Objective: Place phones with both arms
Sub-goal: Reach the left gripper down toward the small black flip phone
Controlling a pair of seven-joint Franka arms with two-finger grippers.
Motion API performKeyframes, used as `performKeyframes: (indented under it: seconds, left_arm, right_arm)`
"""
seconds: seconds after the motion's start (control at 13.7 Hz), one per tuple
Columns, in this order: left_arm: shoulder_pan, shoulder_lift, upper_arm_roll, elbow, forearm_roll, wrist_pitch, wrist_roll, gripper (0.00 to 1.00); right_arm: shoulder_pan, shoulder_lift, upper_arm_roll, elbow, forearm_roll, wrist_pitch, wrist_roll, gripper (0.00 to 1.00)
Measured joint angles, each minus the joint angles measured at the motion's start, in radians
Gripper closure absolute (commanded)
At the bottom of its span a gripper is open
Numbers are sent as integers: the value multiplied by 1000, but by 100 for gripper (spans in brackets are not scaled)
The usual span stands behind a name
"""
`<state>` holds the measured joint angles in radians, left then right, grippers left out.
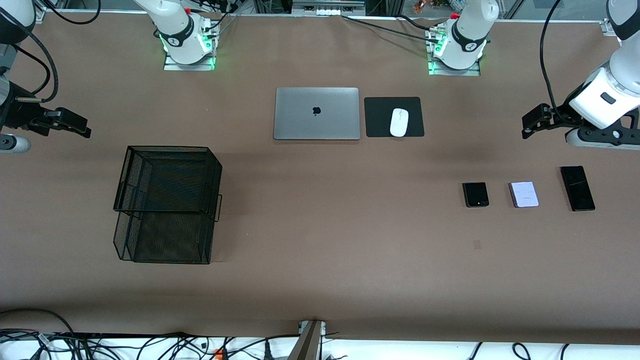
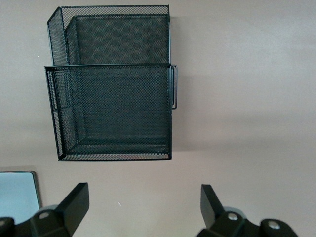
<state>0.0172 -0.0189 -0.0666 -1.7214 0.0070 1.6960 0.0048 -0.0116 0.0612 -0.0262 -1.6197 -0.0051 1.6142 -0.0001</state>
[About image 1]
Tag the white computer mouse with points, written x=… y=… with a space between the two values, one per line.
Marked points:
x=399 y=122

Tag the silver closed laptop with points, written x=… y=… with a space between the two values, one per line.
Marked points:
x=316 y=114

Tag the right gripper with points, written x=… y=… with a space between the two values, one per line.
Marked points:
x=14 y=113

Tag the white power strip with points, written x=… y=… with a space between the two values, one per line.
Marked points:
x=327 y=11

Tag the metal table corner bracket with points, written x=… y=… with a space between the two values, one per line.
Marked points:
x=610 y=27
x=41 y=16

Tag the black mouse pad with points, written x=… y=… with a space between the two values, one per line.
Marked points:
x=377 y=117

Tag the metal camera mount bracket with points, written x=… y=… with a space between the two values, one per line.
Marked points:
x=307 y=345

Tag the small black flip phone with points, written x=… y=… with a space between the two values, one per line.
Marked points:
x=475 y=195

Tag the tall black smartphone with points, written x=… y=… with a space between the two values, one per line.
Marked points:
x=577 y=189

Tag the metal frame box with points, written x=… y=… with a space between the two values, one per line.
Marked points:
x=350 y=6

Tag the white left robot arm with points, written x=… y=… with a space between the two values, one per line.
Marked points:
x=465 y=35

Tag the lavender flip phone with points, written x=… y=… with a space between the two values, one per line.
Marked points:
x=524 y=194

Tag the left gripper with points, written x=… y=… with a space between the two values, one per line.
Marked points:
x=559 y=114

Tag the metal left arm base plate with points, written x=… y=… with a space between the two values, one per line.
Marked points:
x=470 y=72

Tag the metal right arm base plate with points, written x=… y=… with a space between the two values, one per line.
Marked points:
x=172 y=66

